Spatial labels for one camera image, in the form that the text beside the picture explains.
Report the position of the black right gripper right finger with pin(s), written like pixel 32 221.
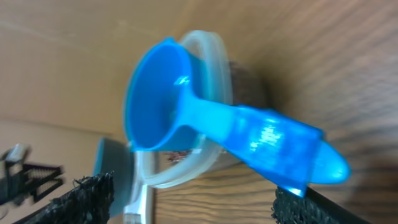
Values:
pixel 313 208

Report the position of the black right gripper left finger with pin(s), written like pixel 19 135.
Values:
pixel 88 203

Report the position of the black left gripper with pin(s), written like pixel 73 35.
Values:
pixel 21 179

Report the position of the blue bowl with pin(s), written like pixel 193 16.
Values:
pixel 114 157

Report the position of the blue plastic scoop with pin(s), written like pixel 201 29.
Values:
pixel 287 152

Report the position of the white digital kitchen scale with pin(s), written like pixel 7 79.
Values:
pixel 140 209

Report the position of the clear plastic container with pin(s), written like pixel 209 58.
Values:
pixel 179 107

